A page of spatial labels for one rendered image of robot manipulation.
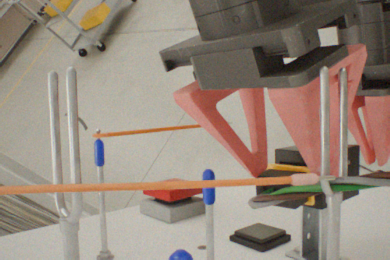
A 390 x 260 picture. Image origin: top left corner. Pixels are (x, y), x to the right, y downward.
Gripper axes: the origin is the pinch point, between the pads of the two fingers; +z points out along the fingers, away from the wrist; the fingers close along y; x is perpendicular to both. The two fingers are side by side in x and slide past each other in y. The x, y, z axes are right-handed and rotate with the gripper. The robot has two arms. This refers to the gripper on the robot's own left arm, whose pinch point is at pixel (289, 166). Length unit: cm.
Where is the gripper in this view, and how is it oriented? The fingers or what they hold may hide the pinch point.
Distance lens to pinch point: 25.1
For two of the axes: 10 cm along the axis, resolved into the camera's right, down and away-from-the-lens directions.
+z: 3.1, 9.1, 2.9
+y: 6.4, 0.3, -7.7
